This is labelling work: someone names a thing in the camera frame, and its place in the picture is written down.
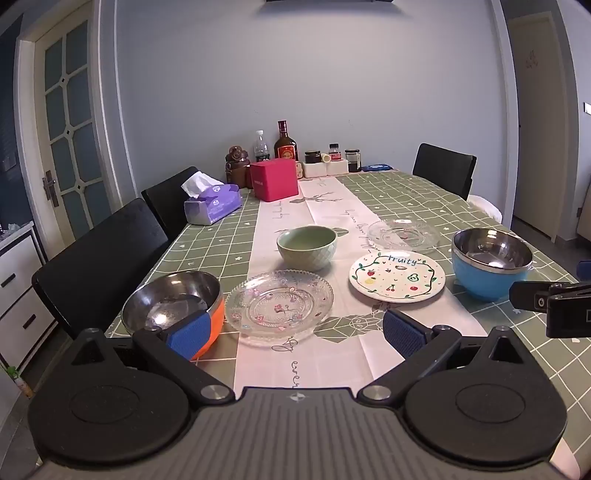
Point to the plain cream door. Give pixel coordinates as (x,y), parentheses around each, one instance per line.
(542,129)

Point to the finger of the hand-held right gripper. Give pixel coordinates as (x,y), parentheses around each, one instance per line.
(528,300)

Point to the clear glass plate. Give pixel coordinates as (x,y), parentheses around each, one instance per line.
(404,235)

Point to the glass plate with pink flowers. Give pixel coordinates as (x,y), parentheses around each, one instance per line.
(279,307)

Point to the tall dark glass jar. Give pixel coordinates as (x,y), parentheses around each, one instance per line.
(352,160)

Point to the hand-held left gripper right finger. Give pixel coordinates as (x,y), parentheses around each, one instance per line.
(401,330)

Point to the white fluffy seat cushion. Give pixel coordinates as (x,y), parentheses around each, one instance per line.
(487,207)

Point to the clear water bottle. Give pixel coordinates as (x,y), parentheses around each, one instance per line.
(262,147)

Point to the white deer-print table runner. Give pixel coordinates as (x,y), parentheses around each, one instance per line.
(268,364)

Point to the purple tissue pack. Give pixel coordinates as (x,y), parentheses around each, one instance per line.
(214,205)

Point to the white glass-panel door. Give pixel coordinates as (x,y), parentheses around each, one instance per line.
(69,129)

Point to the white drawer cabinet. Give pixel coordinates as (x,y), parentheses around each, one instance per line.
(21,286)

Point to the blue steel bowl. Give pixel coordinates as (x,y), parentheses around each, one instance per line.
(485,281)

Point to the white fruit-print plate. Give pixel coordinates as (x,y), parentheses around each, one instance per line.
(397,277)

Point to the green checked tablecloth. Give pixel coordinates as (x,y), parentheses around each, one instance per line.
(415,198)

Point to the brown liquor bottle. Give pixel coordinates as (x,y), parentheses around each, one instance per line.
(286,145)

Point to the flat blue packet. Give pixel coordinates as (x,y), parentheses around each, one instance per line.
(376,167)

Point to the small dark bottle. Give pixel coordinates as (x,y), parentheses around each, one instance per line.
(334,151)

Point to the green ceramic bowl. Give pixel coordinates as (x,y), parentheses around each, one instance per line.
(307,251)

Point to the black chair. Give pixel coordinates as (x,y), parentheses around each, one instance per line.
(97,263)
(168,198)
(443,168)

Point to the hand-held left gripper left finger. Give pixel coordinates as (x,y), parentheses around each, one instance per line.
(189,334)

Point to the pink box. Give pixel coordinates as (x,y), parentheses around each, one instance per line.
(274,180)

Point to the orange steel bowl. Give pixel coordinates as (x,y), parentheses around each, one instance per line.
(161,300)

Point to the dark squat jar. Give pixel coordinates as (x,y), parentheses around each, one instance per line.
(313,157)

